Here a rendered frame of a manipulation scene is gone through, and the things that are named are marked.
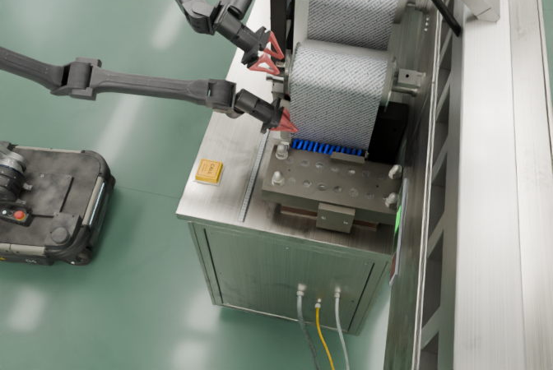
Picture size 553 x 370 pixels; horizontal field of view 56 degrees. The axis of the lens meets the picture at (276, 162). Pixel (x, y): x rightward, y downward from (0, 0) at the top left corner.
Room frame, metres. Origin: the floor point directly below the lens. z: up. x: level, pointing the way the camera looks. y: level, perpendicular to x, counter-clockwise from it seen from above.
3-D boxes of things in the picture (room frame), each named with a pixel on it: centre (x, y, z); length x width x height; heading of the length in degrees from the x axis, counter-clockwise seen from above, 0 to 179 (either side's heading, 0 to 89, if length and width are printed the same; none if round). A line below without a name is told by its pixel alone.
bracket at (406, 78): (0.93, -0.34, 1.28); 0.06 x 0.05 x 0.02; 78
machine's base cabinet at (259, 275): (1.90, -0.31, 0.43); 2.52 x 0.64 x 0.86; 168
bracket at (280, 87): (1.04, -0.02, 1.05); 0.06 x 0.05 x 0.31; 78
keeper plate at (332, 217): (0.69, -0.17, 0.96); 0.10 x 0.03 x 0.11; 78
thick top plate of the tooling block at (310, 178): (0.79, -0.17, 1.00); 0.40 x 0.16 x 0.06; 78
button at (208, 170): (0.89, 0.21, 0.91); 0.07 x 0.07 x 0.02; 78
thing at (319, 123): (0.91, -0.15, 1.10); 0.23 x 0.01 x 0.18; 78
